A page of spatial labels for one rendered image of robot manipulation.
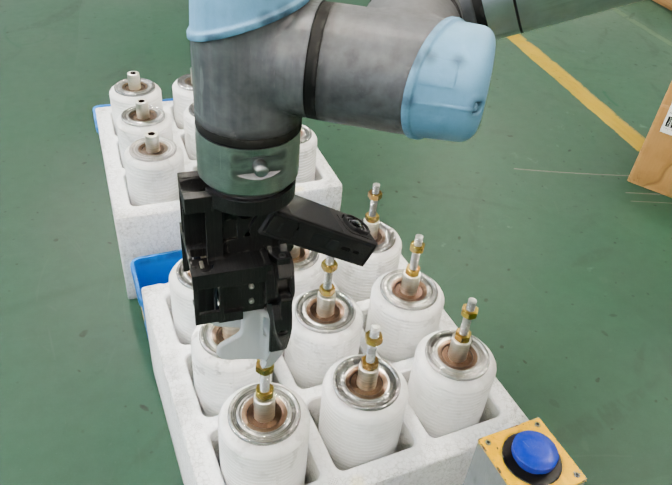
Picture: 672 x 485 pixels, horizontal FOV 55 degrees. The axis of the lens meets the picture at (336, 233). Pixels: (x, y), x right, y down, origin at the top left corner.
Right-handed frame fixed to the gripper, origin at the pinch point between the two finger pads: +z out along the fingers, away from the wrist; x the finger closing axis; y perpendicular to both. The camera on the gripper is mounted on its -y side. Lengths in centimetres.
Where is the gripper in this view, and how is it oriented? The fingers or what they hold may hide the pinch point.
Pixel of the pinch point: (270, 350)
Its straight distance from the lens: 62.5
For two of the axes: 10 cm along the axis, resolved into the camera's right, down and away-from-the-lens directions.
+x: 3.2, 6.0, -7.3
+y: -9.5, 1.3, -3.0
